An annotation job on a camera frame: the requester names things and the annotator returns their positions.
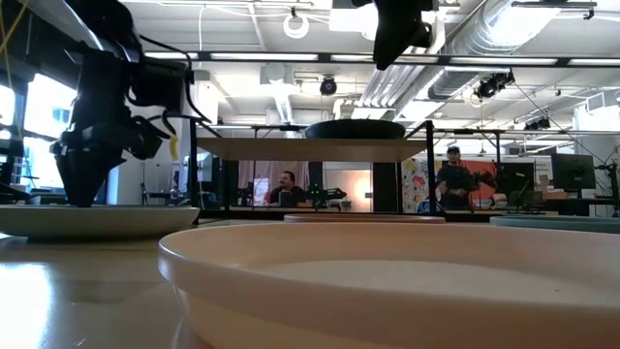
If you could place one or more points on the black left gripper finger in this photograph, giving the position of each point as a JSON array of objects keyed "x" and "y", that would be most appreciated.
[
  {"x": 104, "y": 174},
  {"x": 77, "y": 177}
]

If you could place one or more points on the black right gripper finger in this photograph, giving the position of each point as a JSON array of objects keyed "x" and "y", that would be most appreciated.
[
  {"x": 383, "y": 46},
  {"x": 401, "y": 46}
]

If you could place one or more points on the pale green plate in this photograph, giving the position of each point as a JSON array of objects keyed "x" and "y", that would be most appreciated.
[{"x": 131, "y": 220}]

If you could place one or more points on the dark navy plate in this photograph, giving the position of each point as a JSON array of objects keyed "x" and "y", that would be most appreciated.
[{"x": 355, "y": 130}]

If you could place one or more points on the terracotta pink plate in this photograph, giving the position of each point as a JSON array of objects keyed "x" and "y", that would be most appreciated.
[{"x": 363, "y": 218}]

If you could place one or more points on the sage green plate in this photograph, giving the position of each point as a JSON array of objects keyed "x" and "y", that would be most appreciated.
[{"x": 557, "y": 225}]

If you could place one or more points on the peach plate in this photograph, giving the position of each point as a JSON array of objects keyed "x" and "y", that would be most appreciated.
[{"x": 339, "y": 310}]

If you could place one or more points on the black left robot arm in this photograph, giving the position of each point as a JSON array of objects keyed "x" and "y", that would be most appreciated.
[{"x": 104, "y": 29}]

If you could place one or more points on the small background robot arm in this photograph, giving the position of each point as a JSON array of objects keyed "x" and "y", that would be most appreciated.
[{"x": 319, "y": 194}]

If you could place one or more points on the black ceiling spotlight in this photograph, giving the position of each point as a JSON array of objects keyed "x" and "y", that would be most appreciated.
[{"x": 328, "y": 85}]

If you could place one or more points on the small yellow tag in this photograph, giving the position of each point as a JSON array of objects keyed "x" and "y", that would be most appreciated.
[{"x": 173, "y": 148}]

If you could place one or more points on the black background stand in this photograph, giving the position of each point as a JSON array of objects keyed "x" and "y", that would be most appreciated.
[{"x": 9, "y": 145}]

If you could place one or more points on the black spotlight cluster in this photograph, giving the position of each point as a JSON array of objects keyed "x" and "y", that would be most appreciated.
[
  {"x": 537, "y": 124},
  {"x": 489, "y": 87}
]

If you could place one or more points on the person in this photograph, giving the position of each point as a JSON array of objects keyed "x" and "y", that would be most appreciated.
[
  {"x": 453, "y": 181},
  {"x": 287, "y": 180}
]

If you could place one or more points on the orange partition board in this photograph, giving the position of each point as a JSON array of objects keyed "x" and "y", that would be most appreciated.
[{"x": 486, "y": 169}]

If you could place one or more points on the white red box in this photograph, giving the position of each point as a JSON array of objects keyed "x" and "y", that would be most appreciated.
[{"x": 261, "y": 191}]

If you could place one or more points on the black computer monitor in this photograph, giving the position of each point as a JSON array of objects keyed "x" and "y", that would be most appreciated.
[
  {"x": 574, "y": 171},
  {"x": 516, "y": 177}
]

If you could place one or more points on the background desk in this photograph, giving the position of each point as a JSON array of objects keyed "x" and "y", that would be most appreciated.
[{"x": 581, "y": 201}]

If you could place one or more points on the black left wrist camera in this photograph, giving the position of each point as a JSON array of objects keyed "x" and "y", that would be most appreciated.
[{"x": 147, "y": 143}]

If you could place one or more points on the silver ventilation duct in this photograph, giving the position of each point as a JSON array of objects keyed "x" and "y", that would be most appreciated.
[{"x": 484, "y": 29}]

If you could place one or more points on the colourful wall poster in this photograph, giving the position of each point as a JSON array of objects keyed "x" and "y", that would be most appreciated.
[{"x": 416, "y": 186}]

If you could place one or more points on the black aluminium table frame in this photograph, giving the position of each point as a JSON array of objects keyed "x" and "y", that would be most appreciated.
[{"x": 271, "y": 213}]

